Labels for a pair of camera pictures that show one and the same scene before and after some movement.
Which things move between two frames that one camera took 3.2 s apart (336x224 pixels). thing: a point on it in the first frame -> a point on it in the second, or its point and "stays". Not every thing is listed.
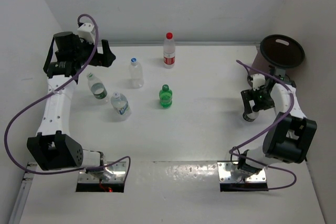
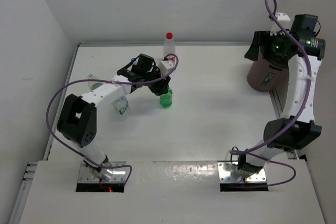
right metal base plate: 224,176 stays
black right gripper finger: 247,108 -> 253,52
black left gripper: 104,59 -> 161,86
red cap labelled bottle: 169,52 stays
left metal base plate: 119,168 stays
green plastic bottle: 165,96 stays
